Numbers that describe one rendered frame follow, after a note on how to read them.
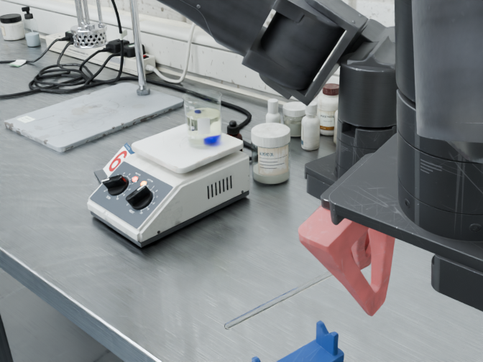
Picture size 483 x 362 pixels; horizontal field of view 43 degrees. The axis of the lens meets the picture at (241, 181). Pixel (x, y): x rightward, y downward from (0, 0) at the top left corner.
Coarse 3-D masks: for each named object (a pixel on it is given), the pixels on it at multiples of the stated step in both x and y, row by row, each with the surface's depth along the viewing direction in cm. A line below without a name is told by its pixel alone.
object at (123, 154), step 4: (124, 148) 100; (120, 152) 100; (124, 152) 99; (128, 152) 98; (116, 156) 100; (120, 156) 99; (124, 156) 98; (128, 156) 97; (112, 160) 100; (116, 160) 99; (120, 160) 98; (108, 164) 100; (112, 164) 99; (116, 164) 98; (108, 168) 99; (112, 168) 98
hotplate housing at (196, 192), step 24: (144, 168) 86; (216, 168) 85; (240, 168) 88; (192, 192) 82; (216, 192) 86; (240, 192) 89; (96, 216) 87; (168, 216) 81; (192, 216) 84; (144, 240) 79
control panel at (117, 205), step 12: (120, 168) 88; (132, 168) 87; (132, 180) 85; (144, 180) 84; (156, 180) 83; (96, 192) 86; (108, 192) 85; (156, 192) 81; (168, 192) 80; (108, 204) 84; (120, 204) 83; (156, 204) 80; (120, 216) 81; (132, 216) 80; (144, 216) 80
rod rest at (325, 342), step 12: (324, 324) 61; (324, 336) 61; (336, 336) 59; (300, 348) 61; (312, 348) 61; (324, 348) 61; (336, 348) 60; (252, 360) 57; (288, 360) 60; (300, 360) 60; (312, 360) 60; (324, 360) 60; (336, 360) 60
